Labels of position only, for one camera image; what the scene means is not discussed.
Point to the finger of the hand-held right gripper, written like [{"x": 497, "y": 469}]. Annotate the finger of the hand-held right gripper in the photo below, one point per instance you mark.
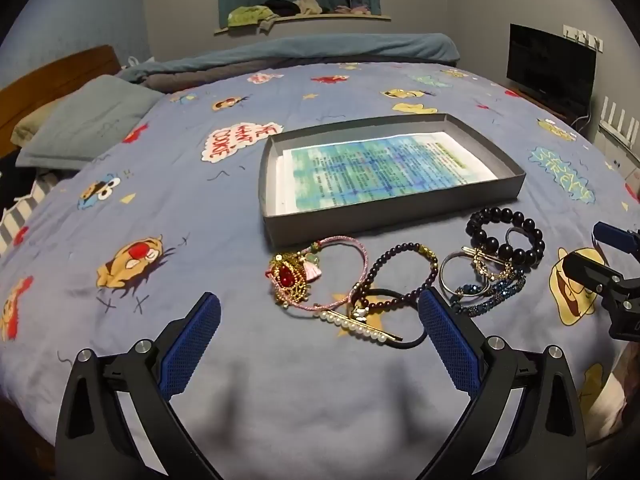
[
  {"x": 607, "y": 232},
  {"x": 585, "y": 267}
]

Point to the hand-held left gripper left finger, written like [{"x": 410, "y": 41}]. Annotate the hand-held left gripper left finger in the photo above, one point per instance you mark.
[{"x": 192, "y": 345}]

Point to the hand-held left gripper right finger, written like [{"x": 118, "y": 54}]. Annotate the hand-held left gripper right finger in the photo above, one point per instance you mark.
[{"x": 447, "y": 345}]

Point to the silver bangle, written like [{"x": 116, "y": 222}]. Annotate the silver bangle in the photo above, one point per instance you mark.
[{"x": 443, "y": 270}]

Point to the gold round hair clip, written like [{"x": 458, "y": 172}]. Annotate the gold round hair clip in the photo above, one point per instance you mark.
[{"x": 482, "y": 260}]

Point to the pearl hair clip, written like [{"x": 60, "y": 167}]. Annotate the pearl hair clip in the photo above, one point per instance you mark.
[{"x": 350, "y": 322}]

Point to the red and gold ornament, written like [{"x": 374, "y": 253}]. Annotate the red and gold ornament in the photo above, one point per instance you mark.
[{"x": 286, "y": 276}]

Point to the grey cardboard box tray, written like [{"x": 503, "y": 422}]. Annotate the grey cardboard box tray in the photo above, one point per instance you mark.
[{"x": 350, "y": 221}]

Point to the white wifi router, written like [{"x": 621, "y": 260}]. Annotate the white wifi router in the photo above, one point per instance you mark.
[{"x": 620, "y": 135}]

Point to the blue cartoon printed bedsheet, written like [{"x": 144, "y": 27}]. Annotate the blue cartoon printed bedsheet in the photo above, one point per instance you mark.
[{"x": 200, "y": 210}]

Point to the black flat screen television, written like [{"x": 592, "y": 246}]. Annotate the black flat screen television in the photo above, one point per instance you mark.
[{"x": 550, "y": 65}]

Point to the blue green printed paper sheet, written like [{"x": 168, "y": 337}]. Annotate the blue green printed paper sheet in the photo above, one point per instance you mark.
[{"x": 375, "y": 170}]

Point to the striped cloth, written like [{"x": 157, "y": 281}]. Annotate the striped cloth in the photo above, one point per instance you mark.
[{"x": 15, "y": 220}]

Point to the grey blue pillow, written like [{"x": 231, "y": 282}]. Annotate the grey blue pillow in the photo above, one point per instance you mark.
[{"x": 90, "y": 120}]

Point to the yellowish pillow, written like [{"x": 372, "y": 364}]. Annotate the yellowish pillow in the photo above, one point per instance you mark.
[{"x": 30, "y": 127}]

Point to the white plastic bag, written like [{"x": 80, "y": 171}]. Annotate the white plastic bag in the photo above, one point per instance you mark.
[{"x": 137, "y": 61}]

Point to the wooden headboard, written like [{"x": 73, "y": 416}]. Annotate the wooden headboard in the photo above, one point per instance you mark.
[{"x": 50, "y": 75}]

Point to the folded blue duvet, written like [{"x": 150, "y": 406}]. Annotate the folded blue duvet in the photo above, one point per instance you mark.
[{"x": 300, "y": 50}]

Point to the green cloth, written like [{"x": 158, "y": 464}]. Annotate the green cloth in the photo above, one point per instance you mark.
[{"x": 245, "y": 15}]

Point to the pink cloth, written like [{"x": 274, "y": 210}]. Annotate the pink cloth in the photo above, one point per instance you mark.
[{"x": 357, "y": 9}]

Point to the wooden window sill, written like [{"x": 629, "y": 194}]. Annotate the wooden window sill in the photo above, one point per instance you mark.
[{"x": 325, "y": 19}]

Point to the black cloth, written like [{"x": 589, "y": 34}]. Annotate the black cloth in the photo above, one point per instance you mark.
[{"x": 282, "y": 7}]

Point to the beige cloth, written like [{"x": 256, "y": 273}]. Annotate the beige cloth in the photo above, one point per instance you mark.
[{"x": 307, "y": 4}]

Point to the white wall hook rack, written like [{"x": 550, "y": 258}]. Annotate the white wall hook rack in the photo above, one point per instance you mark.
[{"x": 582, "y": 35}]

